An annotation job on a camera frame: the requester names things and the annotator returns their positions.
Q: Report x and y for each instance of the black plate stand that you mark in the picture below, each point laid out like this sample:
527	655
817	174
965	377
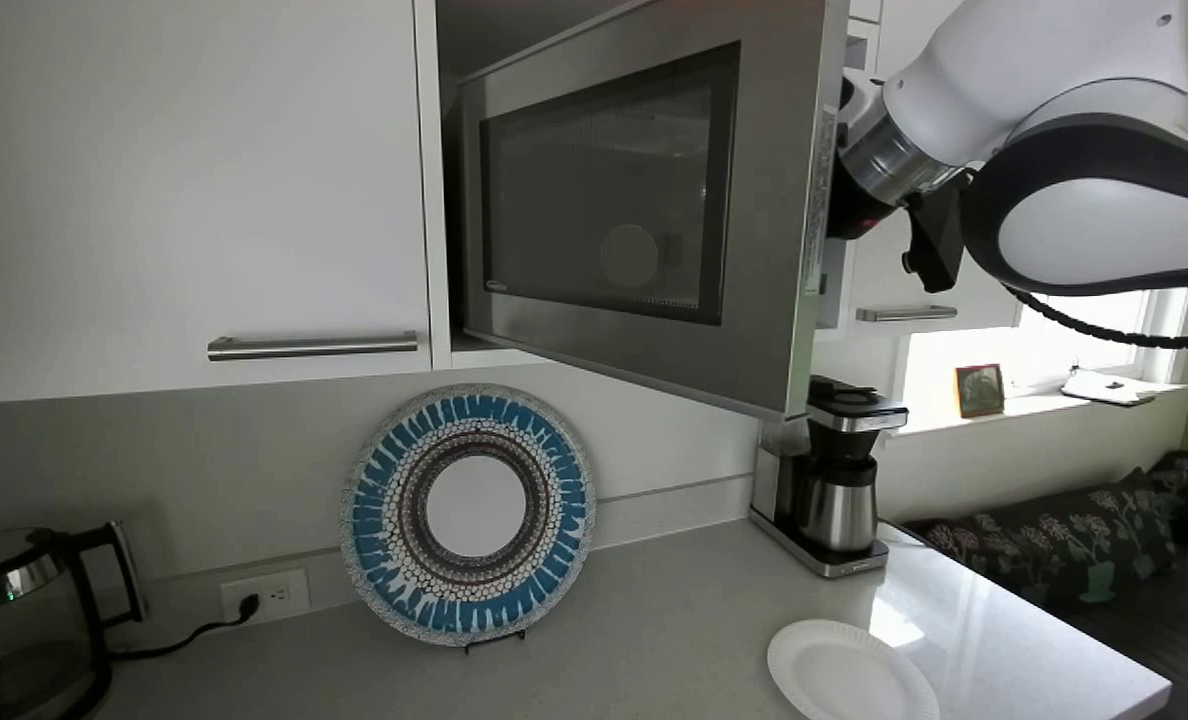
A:
494	640

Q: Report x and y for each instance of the steel coffee maker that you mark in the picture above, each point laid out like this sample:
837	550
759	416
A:
834	490

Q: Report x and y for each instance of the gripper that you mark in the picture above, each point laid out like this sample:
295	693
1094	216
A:
847	212

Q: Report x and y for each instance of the blue patterned decorative plate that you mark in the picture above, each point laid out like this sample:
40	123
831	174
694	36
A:
379	520

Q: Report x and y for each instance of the bench with floral cushions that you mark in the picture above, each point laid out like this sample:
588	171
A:
1064	540

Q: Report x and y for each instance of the small picture frame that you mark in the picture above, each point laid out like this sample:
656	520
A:
980	390

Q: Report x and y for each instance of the microwave door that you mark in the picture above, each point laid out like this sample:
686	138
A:
764	250

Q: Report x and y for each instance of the glass electric kettle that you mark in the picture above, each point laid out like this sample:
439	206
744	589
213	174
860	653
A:
24	620

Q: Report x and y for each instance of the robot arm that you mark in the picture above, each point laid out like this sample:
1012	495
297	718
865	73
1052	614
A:
1074	60

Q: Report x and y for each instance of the microwave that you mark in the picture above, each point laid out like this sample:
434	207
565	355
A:
644	200

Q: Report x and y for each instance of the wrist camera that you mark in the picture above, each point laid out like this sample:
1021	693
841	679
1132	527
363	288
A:
939	230

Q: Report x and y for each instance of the white cabinet door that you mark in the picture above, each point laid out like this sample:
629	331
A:
884	280
184	180

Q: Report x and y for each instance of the white wall socket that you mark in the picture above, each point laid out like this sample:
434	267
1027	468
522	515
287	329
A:
279	597

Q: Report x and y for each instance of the window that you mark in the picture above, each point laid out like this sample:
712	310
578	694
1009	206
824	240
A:
1039	350

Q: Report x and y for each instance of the white book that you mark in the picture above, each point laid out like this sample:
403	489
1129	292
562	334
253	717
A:
1109	388

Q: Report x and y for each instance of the white paper plate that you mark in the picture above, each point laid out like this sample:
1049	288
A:
849	675

